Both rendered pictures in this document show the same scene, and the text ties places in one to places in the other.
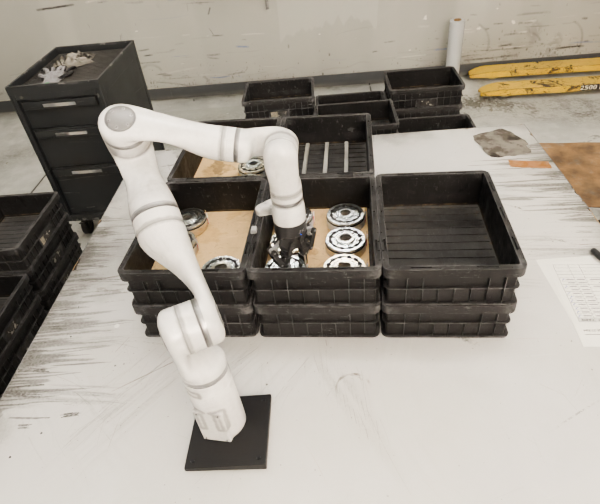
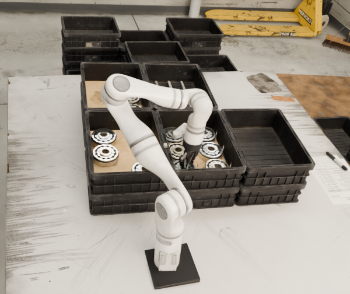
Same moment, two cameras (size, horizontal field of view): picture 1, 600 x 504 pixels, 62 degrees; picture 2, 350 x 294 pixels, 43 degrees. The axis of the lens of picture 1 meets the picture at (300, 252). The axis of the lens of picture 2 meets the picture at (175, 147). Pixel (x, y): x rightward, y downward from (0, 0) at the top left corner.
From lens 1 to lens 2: 0.83 m
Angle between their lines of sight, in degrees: 21
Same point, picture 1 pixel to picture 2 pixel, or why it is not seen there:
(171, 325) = (172, 203)
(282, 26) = not seen: outside the picture
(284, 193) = (199, 126)
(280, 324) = not seen: hidden behind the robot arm
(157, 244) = (153, 158)
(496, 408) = (302, 238)
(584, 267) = (324, 162)
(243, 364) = not seen: hidden behind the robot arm
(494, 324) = (293, 195)
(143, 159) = (125, 106)
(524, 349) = (307, 207)
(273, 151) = (203, 104)
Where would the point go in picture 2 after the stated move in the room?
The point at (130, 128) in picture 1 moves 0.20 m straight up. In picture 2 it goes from (128, 90) to (133, 32)
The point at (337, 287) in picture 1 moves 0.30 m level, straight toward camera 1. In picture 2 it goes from (220, 178) to (248, 240)
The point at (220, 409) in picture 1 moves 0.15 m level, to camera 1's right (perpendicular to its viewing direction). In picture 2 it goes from (177, 251) to (216, 242)
